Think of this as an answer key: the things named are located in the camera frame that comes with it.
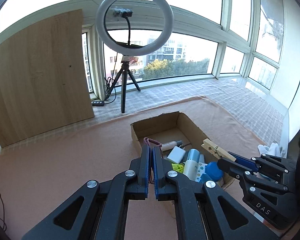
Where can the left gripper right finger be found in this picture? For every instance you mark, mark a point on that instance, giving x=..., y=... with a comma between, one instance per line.
x=204, y=211

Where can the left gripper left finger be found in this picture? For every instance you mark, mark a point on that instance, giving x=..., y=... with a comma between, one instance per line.
x=97, y=210

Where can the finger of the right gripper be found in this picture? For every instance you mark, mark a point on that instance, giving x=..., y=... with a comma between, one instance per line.
x=244, y=174
x=265, y=162

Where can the blue round lid container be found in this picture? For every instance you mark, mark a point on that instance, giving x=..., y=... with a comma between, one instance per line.
x=213, y=171

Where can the wooden clothespin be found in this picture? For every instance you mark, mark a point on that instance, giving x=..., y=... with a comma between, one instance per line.
x=217, y=151

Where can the tissue pack with dots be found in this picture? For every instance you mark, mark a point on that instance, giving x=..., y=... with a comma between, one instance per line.
x=200, y=170

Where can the white power adapter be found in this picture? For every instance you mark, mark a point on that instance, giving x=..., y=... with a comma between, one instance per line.
x=176, y=155

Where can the pink bottle grey cap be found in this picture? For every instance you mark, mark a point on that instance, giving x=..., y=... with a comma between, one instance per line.
x=170, y=145

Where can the blue phone stand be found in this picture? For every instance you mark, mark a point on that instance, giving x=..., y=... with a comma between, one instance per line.
x=204, y=178

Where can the white lotion bottle blue cap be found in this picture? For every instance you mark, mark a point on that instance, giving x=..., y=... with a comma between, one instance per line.
x=191, y=164

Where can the yellow shuttlecock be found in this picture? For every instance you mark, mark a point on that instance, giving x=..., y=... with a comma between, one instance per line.
x=178, y=167

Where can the white glove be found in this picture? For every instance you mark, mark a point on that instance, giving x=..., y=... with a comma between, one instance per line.
x=274, y=150

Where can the cardboard box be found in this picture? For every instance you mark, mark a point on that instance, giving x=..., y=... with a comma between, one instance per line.
x=168, y=127

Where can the black power strip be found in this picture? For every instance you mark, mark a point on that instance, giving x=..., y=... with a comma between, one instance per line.
x=97, y=103

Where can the large wooden board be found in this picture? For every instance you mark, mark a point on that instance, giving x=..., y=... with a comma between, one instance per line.
x=42, y=78

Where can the black tripod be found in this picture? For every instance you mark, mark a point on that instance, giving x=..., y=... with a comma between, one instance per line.
x=123, y=73

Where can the white ring light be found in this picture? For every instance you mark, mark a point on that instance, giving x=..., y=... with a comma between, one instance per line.
x=147, y=14

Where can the webcam on ring light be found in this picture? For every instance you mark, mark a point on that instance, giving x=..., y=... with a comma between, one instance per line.
x=122, y=12

